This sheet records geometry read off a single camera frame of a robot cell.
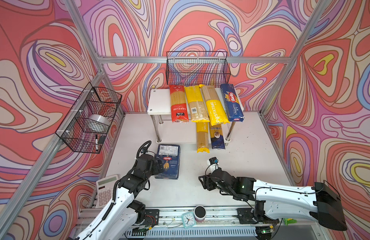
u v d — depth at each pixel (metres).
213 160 0.69
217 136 0.95
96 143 0.72
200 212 0.70
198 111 0.71
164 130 1.08
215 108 0.71
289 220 0.72
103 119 0.75
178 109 0.70
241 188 0.56
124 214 0.59
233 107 0.70
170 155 0.88
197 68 0.97
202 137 0.93
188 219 0.71
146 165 0.59
